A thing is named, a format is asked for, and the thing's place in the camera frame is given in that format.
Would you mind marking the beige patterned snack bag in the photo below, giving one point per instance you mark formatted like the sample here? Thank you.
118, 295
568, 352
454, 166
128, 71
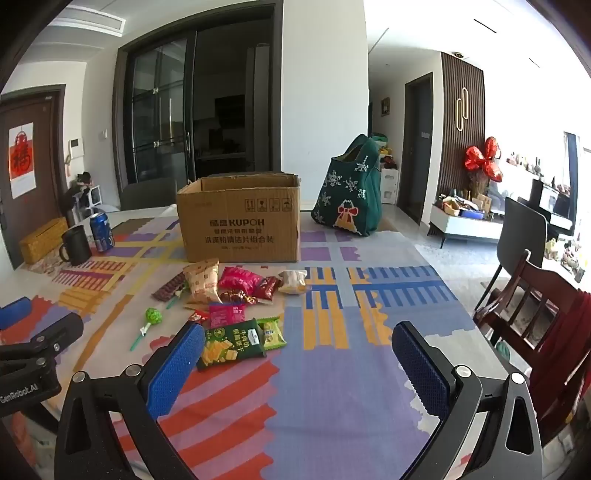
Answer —
202, 282

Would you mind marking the dark red wrapped candy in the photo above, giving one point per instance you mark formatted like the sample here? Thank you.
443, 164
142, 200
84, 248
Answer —
238, 297

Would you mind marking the grey dining chair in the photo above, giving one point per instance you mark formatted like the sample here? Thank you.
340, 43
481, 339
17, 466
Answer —
147, 196

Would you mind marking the small pink snack packet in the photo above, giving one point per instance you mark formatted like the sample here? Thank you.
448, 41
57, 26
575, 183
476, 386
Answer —
227, 314

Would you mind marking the dark hallway door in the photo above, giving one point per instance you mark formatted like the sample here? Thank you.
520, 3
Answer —
415, 147

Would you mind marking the white storage drawers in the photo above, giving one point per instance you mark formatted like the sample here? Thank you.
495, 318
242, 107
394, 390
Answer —
388, 184

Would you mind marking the black mug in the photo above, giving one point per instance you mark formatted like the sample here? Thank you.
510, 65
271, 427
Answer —
77, 245

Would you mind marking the white wall intercom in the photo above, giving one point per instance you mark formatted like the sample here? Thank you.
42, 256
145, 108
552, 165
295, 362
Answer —
75, 148

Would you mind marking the red foil balloon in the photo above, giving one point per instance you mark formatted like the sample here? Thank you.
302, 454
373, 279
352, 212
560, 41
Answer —
482, 159

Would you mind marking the white low cabinet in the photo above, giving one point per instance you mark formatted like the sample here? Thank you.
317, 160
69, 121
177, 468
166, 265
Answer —
461, 226

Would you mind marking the brown cardboard box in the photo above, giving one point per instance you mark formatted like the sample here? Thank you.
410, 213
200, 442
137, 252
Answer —
240, 221

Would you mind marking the black glass sliding door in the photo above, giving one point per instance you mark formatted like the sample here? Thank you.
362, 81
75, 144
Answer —
207, 101

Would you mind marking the brown entrance door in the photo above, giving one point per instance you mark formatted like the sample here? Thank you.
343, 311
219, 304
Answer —
44, 161

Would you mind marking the small red candy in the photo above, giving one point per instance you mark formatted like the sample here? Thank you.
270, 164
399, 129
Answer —
198, 316

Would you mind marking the red snack packet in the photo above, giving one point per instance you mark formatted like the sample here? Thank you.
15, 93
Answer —
268, 290

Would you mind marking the green knitted snowflake bag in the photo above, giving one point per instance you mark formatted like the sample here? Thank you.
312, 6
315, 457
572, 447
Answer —
346, 194

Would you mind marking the gold wall decoration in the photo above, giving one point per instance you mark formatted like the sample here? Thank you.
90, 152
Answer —
461, 110

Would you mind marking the white small shelf unit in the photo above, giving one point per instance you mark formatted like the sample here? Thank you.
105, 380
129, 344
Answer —
90, 198

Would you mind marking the white snack packet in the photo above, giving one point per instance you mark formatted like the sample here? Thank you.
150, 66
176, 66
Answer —
293, 281

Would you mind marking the small picture frame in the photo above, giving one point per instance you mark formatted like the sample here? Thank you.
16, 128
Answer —
385, 105

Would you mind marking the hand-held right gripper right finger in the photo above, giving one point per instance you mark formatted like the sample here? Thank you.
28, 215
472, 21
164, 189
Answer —
422, 369

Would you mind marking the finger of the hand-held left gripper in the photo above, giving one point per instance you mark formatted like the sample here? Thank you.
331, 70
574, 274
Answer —
60, 330
14, 313

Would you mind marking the brown chocolate bar packet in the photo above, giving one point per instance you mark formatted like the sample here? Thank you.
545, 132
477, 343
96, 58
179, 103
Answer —
168, 287

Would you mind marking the small yellow-green snack packet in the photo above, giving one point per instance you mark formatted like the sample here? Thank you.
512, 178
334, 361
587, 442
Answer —
272, 333

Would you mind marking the blue soda can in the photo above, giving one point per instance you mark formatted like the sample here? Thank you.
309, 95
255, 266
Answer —
101, 233

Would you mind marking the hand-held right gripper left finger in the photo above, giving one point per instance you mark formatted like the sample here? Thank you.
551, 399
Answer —
178, 364

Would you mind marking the green biscuit packet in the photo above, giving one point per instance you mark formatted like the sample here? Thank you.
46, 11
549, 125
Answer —
231, 346

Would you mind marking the yellow woven tissue box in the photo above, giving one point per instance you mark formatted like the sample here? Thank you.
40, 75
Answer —
41, 242

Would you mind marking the green lollipop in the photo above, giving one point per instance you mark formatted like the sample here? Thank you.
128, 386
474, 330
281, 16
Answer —
152, 316

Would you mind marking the black chair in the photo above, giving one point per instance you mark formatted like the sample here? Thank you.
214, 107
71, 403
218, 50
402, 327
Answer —
521, 226

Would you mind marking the red and white door poster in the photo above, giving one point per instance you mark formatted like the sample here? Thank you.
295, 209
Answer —
22, 159

